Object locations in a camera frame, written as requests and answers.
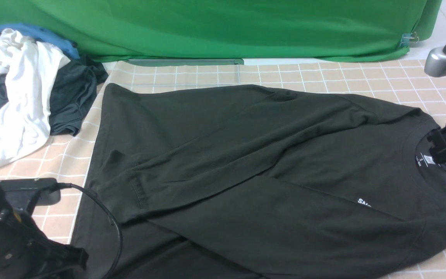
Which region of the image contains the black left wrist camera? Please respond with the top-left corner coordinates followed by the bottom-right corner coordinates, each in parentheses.
top-left (0, 178), bottom-right (61, 212)

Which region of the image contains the blue crumpled garment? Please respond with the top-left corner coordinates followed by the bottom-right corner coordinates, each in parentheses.
top-left (0, 23), bottom-right (79, 108)

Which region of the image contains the dark teal crumpled shirt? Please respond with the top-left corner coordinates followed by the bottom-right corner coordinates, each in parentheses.
top-left (0, 56), bottom-right (108, 136)

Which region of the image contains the metal binder clip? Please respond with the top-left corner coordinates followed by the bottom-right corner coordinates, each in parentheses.
top-left (399, 31), bottom-right (420, 48)

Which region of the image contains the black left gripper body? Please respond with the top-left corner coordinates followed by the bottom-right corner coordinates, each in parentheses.
top-left (0, 185), bottom-right (89, 279)

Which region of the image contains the dark gray long-sleeve shirt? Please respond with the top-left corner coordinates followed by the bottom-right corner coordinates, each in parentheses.
top-left (86, 83), bottom-right (446, 279)

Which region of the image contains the white crumpled shirt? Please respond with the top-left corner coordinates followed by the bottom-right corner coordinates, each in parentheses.
top-left (0, 29), bottom-right (70, 167)

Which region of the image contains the green backdrop cloth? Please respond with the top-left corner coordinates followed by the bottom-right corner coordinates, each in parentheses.
top-left (0, 0), bottom-right (441, 62)

